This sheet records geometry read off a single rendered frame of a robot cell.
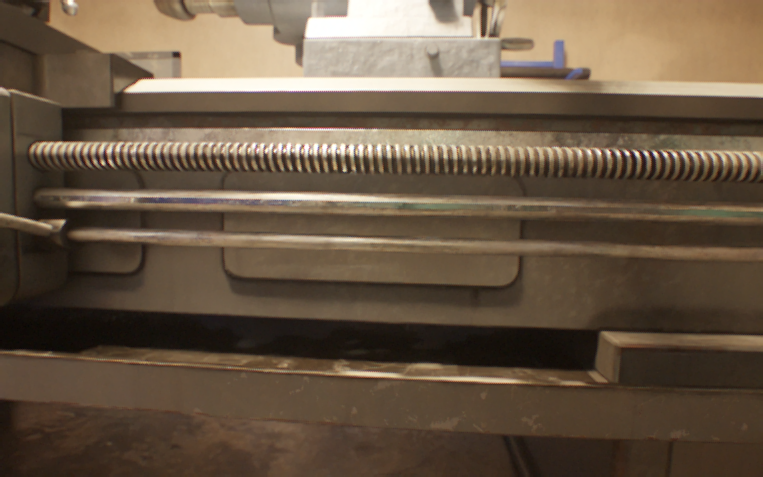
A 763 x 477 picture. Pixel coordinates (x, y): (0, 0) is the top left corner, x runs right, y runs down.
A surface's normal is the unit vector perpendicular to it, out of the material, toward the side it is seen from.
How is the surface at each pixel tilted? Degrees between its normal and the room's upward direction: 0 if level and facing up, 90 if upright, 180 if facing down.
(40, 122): 90
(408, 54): 90
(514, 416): 90
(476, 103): 90
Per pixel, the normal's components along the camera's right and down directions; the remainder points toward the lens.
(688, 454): -0.07, 0.08
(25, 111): 1.00, 0.03
